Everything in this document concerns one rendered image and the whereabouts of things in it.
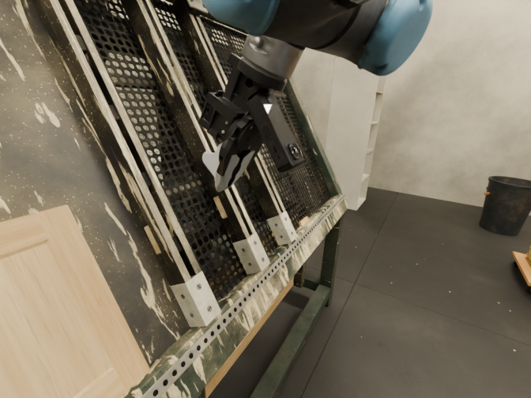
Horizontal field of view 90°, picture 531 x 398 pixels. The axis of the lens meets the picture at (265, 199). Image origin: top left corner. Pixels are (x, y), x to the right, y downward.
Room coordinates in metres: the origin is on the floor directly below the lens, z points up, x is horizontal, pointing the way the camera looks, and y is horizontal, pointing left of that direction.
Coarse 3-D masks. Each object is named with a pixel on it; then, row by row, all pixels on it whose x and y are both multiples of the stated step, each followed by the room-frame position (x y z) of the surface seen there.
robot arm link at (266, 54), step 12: (252, 36) 0.38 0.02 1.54; (264, 36) 0.37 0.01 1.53; (252, 48) 0.37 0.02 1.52; (264, 48) 0.37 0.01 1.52; (276, 48) 0.36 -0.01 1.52; (288, 48) 0.37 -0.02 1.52; (252, 60) 0.37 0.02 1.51; (264, 60) 0.37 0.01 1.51; (276, 60) 0.37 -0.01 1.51; (288, 60) 0.37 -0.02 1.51; (264, 72) 0.38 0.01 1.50; (276, 72) 0.37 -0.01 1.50; (288, 72) 0.38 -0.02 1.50
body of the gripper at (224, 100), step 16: (240, 64) 0.39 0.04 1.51; (240, 80) 0.41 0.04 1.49; (256, 80) 0.38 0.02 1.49; (272, 80) 0.38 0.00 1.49; (208, 96) 0.42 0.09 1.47; (224, 96) 0.42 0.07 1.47; (240, 96) 0.41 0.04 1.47; (208, 112) 0.43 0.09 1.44; (224, 112) 0.40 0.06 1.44; (240, 112) 0.40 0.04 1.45; (208, 128) 0.42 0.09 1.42; (224, 128) 0.41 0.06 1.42; (240, 128) 0.38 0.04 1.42; (256, 128) 0.41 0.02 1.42; (240, 144) 0.39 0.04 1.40; (256, 144) 0.43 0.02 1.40
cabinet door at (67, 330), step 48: (0, 240) 0.41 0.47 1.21; (48, 240) 0.46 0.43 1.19; (0, 288) 0.37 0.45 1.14; (48, 288) 0.41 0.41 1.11; (96, 288) 0.46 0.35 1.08; (0, 336) 0.33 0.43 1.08; (48, 336) 0.36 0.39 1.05; (96, 336) 0.40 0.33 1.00; (0, 384) 0.29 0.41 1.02; (48, 384) 0.32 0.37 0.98; (96, 384) 0.35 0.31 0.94
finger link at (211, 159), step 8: (208, 152) 0.44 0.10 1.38; (216, 152) 0.43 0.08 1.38; (208, 160) 0.44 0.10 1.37; (216, 160) 0.43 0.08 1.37; (232, 160) 0.41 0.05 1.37; (208, 168) 0.44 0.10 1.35; (216, 168) 0.43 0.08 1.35; (232, 168) 0.42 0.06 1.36; (216, 176) 0.42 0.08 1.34; (224, 176) 0.41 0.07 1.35; (216, 184) 0.43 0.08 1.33; (224, 184) 0.43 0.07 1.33
